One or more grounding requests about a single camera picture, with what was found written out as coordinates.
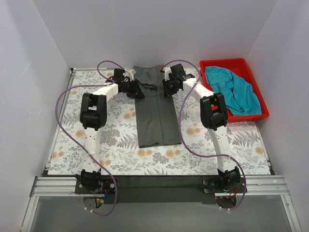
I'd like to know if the dark grey t shirt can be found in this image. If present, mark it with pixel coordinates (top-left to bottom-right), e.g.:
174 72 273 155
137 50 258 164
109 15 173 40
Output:
133 66 182 148

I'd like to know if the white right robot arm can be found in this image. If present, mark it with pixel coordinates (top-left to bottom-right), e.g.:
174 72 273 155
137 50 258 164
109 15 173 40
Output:
160 64 241 192

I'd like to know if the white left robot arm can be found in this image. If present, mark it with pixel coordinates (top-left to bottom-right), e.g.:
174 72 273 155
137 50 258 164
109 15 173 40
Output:
76 69 145 193

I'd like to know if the red plastic bin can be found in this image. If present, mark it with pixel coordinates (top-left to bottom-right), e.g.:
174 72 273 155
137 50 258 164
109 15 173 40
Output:
199 58 269 123

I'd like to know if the floral patterned table mat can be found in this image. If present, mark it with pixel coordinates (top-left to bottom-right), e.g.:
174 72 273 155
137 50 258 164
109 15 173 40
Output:
47 68 271 176

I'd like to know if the teal t shirt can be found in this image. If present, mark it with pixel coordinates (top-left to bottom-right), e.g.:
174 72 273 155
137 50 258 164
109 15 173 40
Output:
205 66 262 116

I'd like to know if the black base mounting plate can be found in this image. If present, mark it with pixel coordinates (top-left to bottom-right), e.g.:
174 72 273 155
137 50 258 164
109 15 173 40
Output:
75 174 247 208

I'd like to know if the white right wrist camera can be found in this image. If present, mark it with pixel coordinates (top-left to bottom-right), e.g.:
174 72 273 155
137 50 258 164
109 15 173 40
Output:
161 67 171 81

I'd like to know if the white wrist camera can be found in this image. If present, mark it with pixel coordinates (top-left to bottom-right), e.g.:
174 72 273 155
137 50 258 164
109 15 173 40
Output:
124 68 136 80
161 67 171 81

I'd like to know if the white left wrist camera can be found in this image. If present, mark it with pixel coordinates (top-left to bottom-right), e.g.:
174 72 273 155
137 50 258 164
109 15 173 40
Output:
124 68 136 80

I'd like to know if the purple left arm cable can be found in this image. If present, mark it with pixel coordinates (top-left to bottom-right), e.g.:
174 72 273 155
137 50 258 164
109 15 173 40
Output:
55 60 118 216

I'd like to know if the aluminium frame rail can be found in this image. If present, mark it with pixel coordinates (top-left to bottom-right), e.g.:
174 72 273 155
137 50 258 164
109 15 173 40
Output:
21 175 301 232

